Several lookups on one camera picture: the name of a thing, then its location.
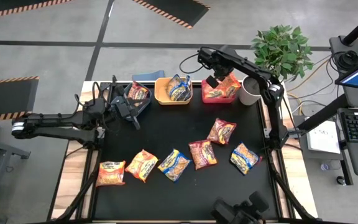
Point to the black hazard-striped floor mat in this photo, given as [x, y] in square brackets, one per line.
[23, 6]
[8, 96]
[172, 12]

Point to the pink plastic bin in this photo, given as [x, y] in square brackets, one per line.
[219, 101]

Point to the black handheld camera rig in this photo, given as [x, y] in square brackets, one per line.
[241, 211]

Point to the black support beam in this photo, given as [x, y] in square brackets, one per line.
[322, 113]

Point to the grey equipment box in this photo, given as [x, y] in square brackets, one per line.
[337, 46]

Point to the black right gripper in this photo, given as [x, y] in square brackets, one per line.
[223, 70]

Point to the black table mat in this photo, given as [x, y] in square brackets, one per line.
[197, 193]

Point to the green leafy plant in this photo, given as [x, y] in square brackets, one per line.
[281, 51]

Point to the white cup with dark rim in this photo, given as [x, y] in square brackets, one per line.
[249, 91]

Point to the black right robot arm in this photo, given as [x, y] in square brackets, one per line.
[250, 66]

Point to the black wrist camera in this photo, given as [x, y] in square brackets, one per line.
[211, 56]
[95, 109]

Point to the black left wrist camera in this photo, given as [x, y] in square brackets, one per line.
[95, 109]

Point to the teal plastic bin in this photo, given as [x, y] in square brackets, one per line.
[143, 107]

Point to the red Maruchan ramen pack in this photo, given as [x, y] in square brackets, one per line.
[222, 131]
[138, 91]
[203, 154]

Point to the clear plastic bottle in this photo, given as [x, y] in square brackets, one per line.
[328, 166]

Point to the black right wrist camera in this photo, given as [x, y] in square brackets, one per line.
[211, 56]

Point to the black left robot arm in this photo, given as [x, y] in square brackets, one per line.
[57, 122]

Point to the white paper sheet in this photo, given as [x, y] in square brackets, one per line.
[323, 138]

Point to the yellow plastic bin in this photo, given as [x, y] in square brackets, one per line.
[160, 93]

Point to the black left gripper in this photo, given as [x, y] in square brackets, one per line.
[122, 107]

